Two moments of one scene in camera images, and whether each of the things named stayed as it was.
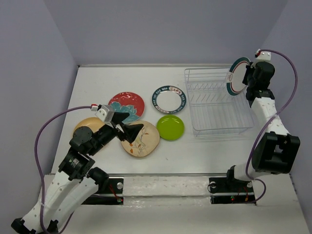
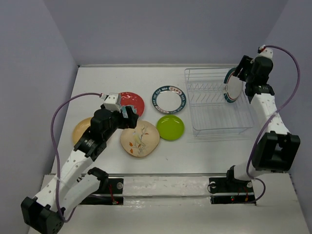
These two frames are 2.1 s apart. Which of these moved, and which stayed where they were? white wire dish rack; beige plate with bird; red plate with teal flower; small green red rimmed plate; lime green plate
Moved: small green red rimmed plate
Stayed: white wire dish rack; red plate with teal flower; beige plate with bird; lime green plate
